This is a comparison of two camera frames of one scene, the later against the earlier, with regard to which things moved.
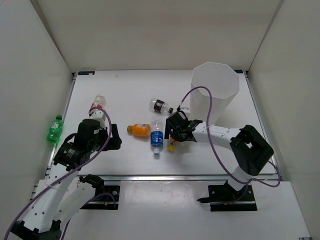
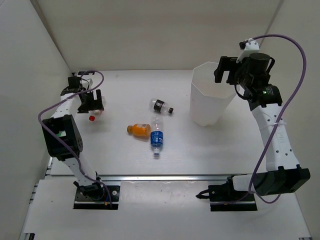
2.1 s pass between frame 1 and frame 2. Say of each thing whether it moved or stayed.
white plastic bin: stayed
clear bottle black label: stayed
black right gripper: moved
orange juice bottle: stayed
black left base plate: stayed
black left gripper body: moved
